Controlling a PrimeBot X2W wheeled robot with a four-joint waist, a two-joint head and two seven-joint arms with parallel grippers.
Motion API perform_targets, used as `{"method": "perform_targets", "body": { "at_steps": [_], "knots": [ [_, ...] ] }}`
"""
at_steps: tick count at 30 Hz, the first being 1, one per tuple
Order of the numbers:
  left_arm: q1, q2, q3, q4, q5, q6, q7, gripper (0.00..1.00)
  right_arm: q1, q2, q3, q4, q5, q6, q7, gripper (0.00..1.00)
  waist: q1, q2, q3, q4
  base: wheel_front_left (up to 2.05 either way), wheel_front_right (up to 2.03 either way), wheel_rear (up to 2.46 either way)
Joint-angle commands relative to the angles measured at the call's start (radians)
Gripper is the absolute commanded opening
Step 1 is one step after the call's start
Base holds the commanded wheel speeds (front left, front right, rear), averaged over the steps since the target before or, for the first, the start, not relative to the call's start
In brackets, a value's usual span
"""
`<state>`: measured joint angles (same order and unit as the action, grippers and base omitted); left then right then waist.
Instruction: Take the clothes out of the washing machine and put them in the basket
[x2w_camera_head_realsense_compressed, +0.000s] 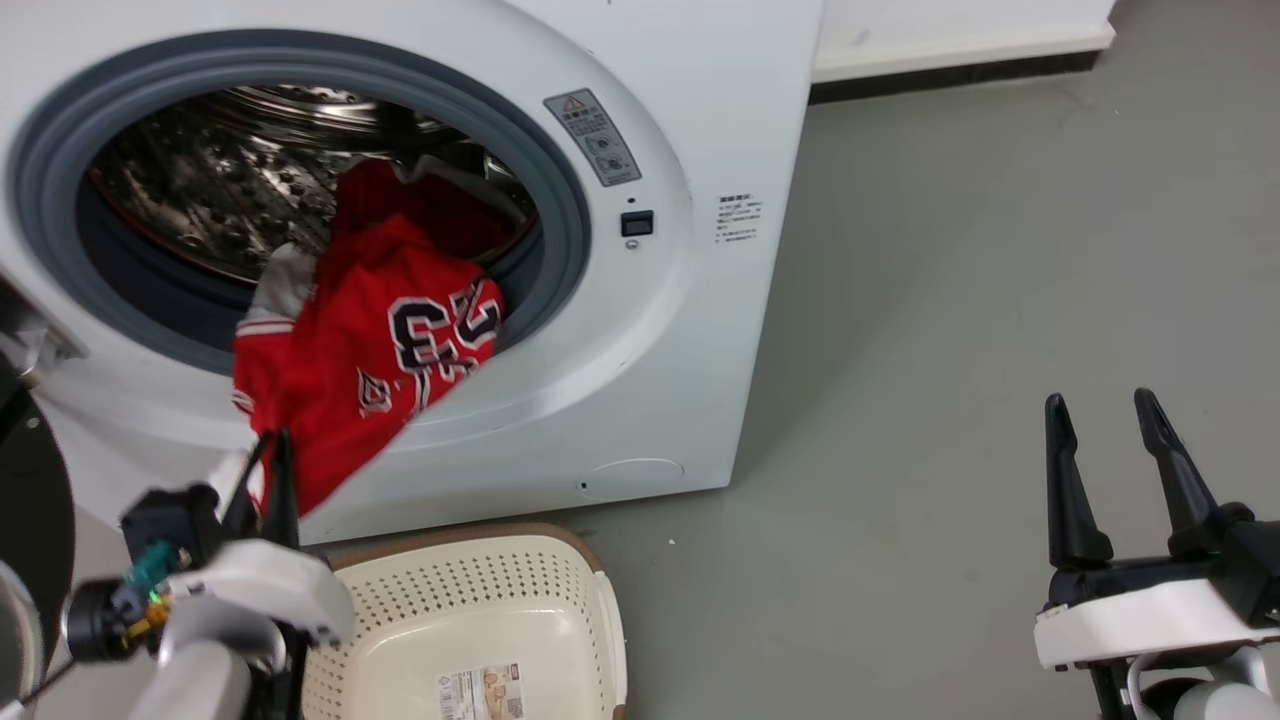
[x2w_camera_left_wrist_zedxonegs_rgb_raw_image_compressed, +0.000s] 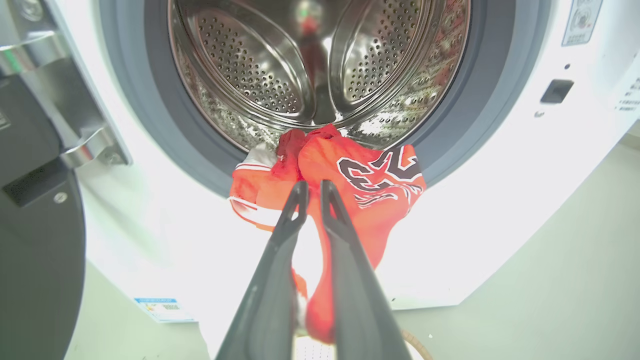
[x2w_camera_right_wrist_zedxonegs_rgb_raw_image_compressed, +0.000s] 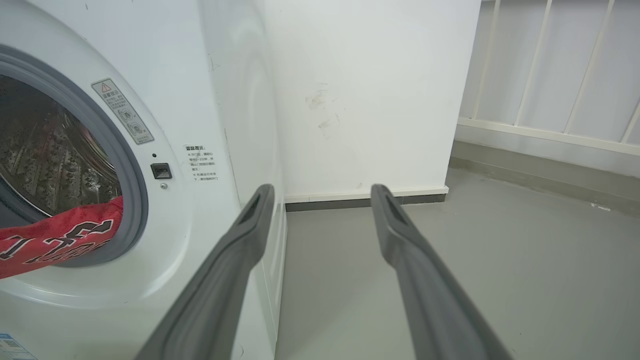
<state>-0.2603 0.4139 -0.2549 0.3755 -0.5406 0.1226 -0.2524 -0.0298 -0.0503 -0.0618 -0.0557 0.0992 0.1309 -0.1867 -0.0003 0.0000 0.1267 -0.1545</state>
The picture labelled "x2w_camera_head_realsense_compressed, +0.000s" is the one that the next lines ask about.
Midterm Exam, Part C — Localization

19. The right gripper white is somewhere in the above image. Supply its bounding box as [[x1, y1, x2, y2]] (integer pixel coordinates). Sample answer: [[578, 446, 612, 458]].
[[1034, 387, 1280, 673]]

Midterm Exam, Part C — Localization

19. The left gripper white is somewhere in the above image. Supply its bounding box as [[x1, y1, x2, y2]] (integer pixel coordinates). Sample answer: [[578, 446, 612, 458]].
[[160, 429, 358, 651]]

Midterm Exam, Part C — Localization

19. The red basketball jersey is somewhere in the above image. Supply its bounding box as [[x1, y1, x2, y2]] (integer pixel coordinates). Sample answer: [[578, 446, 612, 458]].
[[232, 157, 504, 518]]

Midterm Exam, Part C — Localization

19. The dark washing machine door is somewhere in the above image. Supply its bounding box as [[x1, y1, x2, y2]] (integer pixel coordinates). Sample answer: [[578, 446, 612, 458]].
[[0, 378, 77, 701]]

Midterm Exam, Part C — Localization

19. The cream perforated laundry basket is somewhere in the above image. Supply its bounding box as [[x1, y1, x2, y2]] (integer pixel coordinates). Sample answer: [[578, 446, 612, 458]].
[[300, 522, 631, 720]]

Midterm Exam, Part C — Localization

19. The white front-load washing machine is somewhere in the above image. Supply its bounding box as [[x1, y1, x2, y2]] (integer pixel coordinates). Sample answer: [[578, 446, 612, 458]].
[[0, 0, 827, 546]]

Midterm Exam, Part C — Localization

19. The metal door hinge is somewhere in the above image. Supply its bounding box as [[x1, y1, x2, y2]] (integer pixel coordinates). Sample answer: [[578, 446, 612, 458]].
[[0, 285, 89, 386]]

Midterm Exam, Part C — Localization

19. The paper product label sticker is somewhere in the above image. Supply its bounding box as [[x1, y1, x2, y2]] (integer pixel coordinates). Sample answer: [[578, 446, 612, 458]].
[[436, 662, 525, 720]]

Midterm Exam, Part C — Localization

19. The stainless steel washer drum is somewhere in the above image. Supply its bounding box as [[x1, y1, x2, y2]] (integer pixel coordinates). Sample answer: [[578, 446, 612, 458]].
[[88, 84, 539, 286]]

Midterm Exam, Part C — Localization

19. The round filter cover panel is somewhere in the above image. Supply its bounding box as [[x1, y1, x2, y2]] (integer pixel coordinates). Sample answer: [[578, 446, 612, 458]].
[[584, 457, 687, 501]]

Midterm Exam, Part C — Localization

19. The grey rubber door gasket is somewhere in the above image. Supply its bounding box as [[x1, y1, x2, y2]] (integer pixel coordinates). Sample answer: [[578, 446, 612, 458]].
[[8, 30, 593, 377]]

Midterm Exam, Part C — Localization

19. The printed text label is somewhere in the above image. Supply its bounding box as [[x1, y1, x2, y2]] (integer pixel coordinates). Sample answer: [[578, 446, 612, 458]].
[[715, 193, 764, 246]]

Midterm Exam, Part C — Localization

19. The grey warning sticker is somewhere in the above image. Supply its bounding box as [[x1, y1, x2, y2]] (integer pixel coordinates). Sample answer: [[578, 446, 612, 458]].
[[544, 88, 642, 188]]

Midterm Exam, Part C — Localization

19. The white wall baseboard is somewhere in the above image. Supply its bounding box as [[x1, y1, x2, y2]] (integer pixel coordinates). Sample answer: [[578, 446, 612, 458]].
[[812, 0, 1117, 85]]

